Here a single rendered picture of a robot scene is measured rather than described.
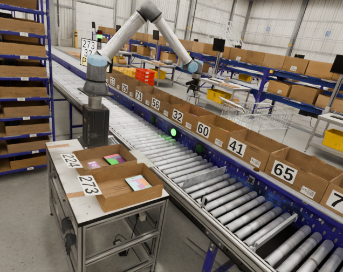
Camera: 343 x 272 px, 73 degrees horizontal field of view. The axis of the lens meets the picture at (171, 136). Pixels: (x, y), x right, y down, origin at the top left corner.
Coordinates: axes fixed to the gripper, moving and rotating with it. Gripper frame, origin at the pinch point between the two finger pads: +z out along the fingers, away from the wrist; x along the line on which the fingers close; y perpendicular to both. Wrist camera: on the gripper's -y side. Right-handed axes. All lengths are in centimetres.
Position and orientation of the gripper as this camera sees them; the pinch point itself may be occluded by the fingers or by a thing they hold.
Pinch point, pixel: (190, 97)
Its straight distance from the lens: 239.0
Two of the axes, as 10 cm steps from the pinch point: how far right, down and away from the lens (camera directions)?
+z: -1.5, 9.1, 3.9
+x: 7.8, -1.3, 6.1
